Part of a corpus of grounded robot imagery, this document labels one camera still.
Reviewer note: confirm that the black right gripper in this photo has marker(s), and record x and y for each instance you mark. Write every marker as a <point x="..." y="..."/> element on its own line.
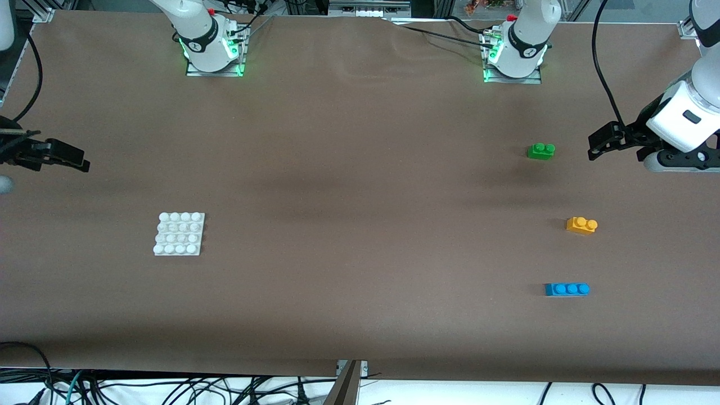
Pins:
<point x="12" y="151"/>

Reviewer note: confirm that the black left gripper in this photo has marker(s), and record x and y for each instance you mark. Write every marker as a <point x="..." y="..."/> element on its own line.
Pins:
<point x="639" y="133"/>

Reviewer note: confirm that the yellow two-stud block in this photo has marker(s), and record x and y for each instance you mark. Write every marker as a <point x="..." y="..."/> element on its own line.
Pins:
<point x="579" y="226"/>

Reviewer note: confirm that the white studded base plate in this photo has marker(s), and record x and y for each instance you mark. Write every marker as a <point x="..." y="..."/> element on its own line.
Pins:
<point x="179" y="236"/>

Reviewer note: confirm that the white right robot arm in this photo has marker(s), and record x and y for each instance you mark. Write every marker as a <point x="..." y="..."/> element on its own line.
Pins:
<point x="197" y="34"/>

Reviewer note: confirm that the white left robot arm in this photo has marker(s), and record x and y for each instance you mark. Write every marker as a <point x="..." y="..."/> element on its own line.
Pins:
<point x="526" y="39"/>

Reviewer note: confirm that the green two-stud block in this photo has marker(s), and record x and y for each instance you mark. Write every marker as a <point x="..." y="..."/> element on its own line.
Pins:
<point x="540" y="152"/>

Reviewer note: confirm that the blue three-stud block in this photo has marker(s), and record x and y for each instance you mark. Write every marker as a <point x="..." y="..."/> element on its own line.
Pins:
<point x="565" y="289"/>

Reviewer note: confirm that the orange patterned object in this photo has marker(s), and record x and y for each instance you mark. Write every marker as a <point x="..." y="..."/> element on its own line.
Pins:
<point x="477" y="7"/>

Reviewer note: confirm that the brown table cover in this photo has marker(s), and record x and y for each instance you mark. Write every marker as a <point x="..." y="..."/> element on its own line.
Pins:
<point x="360" y="169"/>

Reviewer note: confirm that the grey metal rack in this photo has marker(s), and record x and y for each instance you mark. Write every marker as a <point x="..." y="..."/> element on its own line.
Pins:
<point x="368" y="10"/>

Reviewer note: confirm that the aluminium corner bracket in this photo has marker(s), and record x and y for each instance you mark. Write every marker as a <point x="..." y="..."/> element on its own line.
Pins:
<point x="44" y="15"/>
<point x="685" y="28"/>

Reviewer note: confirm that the metal table bracket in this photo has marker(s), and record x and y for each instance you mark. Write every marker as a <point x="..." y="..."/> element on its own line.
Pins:
<point x="344" y="388"/>

